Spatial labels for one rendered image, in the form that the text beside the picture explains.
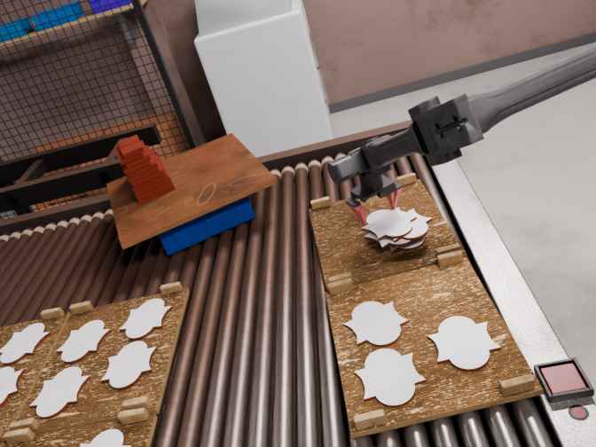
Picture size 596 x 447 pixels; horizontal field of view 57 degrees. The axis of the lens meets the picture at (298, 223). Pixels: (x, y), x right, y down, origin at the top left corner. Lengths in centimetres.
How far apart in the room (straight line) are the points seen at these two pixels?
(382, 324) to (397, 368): 13
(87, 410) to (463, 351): 82
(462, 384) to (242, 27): 310
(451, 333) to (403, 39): 385
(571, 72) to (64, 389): 122
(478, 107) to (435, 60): 407
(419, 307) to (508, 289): 20
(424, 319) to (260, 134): 300
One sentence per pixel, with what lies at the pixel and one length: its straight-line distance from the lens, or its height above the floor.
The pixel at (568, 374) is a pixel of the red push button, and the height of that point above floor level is 93.
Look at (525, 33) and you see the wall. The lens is 517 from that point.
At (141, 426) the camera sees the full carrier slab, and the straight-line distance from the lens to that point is 126.
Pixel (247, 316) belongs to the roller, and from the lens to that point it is 140.
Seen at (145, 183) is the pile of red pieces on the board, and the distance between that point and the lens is 184.
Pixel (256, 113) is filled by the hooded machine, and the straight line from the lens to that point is 401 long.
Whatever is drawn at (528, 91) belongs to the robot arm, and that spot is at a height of 143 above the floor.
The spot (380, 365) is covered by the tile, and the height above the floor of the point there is 94.
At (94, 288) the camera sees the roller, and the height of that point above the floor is 92.
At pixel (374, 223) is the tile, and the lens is 146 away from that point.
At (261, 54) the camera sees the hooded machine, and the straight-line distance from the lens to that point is 388.
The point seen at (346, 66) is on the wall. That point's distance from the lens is 481.
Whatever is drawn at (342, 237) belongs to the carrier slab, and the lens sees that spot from 153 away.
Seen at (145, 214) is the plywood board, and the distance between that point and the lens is 179.
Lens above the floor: 179
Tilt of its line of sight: 31 degrees down
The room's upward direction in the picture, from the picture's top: 17 degrees counter-clockwise
